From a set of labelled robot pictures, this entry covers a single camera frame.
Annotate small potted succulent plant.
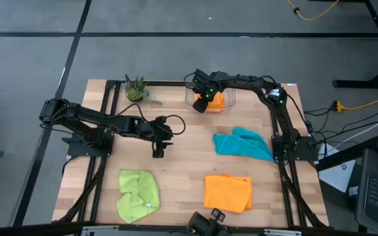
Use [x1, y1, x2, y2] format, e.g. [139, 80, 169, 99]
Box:
[123, 73, 163, 106]

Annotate black floor cables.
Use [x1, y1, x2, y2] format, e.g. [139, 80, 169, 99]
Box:
[303, 106, 378, 145]

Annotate black rail with silver brackets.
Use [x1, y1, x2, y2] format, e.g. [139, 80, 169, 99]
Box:
[0, 222, 378, 236]

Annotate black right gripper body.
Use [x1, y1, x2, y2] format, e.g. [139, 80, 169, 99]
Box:
[192, 68, 222, 113]

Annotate black left wrist camera cable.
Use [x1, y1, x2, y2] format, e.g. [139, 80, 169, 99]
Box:
[162, 114, 187, 136]

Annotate clear plastic bin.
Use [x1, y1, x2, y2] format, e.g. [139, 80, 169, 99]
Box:
[184, 74, 236, 114]

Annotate teal microfiber towel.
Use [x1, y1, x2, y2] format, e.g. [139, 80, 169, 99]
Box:
[213, 127, 277, 163]

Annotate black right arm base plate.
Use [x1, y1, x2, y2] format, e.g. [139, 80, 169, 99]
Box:
[272, 134, 318, 161]

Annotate black clamp-like device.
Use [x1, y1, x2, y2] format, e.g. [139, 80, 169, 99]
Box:
[188, 208, 232, 236]

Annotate lime green microfiber towel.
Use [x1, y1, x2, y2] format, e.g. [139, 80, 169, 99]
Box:
[116, 169, 161, 224]

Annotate black metal table frame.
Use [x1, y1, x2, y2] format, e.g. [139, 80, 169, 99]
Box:
[56, 79, 329, 229]

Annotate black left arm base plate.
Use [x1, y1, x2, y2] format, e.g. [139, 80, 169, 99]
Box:
[62, 136, 114, 157]

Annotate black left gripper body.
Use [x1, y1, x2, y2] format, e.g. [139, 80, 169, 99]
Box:
[142, 115, 174, 159]

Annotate orange microfiber towel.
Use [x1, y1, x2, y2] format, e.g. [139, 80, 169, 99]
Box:
[203, 175, 253, 214]
[194, 91, 226, 112]

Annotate yellow floor cable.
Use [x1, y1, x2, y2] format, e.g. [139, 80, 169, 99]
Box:
[286, 0, 340, 21]

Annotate yellow extension cord with plug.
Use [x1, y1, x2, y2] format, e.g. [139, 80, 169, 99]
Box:
[332, 98, 378, 113]

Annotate white box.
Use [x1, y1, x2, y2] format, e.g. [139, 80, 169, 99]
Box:
[318, 160, 357, 194]

